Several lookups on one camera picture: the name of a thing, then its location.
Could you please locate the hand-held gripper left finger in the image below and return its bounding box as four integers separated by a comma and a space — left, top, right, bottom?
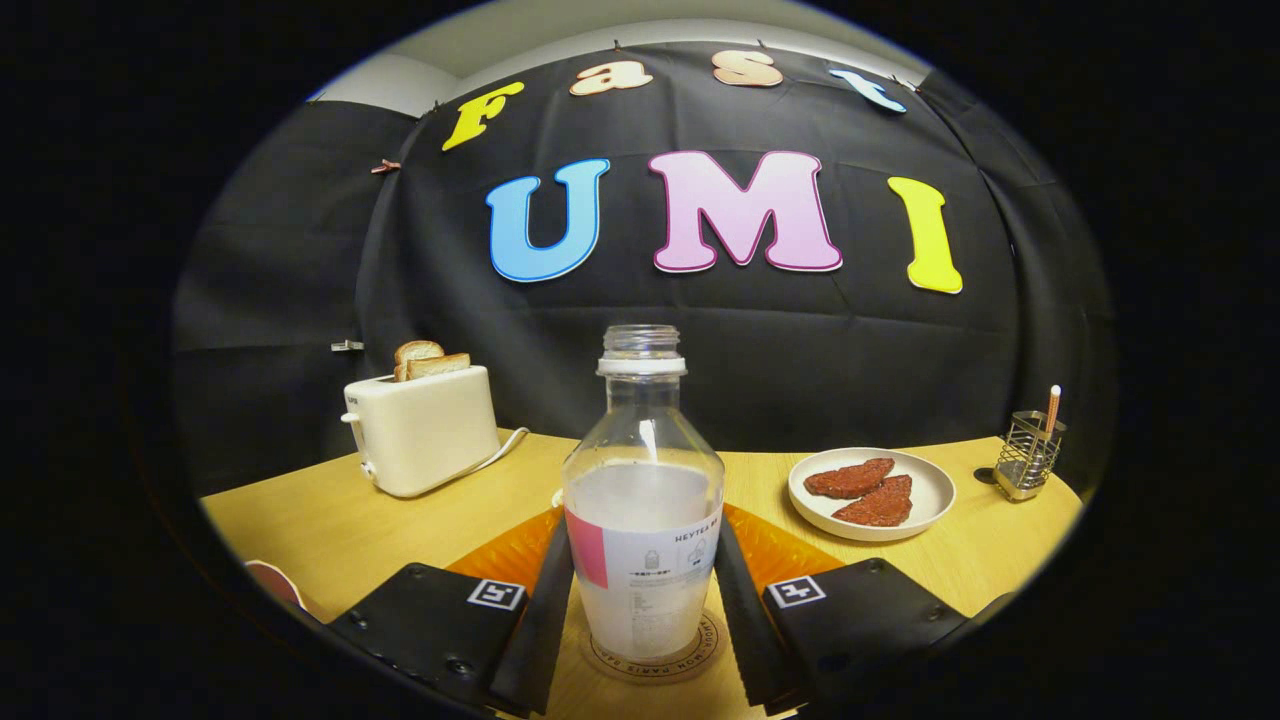
328, 515, 578, 717

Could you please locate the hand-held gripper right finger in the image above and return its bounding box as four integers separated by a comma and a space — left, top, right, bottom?
712, 512, 969, 717

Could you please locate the round wooden coaster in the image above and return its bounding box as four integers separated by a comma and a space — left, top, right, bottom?
578, 605, 729, 686

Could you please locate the clear juice bottle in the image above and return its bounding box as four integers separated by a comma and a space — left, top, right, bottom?
560, 324, 725, 663

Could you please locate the cream cup with wooden handle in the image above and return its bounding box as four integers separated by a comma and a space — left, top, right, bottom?
243, 559, 311, 616

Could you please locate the brown meat patty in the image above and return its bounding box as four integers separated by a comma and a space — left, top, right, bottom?
831, 474, 914, 528
803, 458, 897, 500

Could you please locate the wooden table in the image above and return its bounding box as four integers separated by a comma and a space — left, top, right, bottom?
200, 430, 1086, 720

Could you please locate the white round plate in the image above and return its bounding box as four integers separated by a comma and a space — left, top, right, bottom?
787, 446, 957, 543

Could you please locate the cream toaster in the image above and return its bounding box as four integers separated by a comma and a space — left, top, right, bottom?
340, 364, 501, 499

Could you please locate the black backdrop cloth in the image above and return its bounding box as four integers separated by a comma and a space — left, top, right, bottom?
170, 40, 1119, 501

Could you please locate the toast slice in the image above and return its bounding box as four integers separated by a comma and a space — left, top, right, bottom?
404, 352, 472, 382
393, 340, 446, 382

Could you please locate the white toaster cable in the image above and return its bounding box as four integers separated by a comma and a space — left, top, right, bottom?
455, 427, 531, 479

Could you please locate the metal wire holder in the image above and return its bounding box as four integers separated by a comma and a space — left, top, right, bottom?
994, 410, 1068, 502

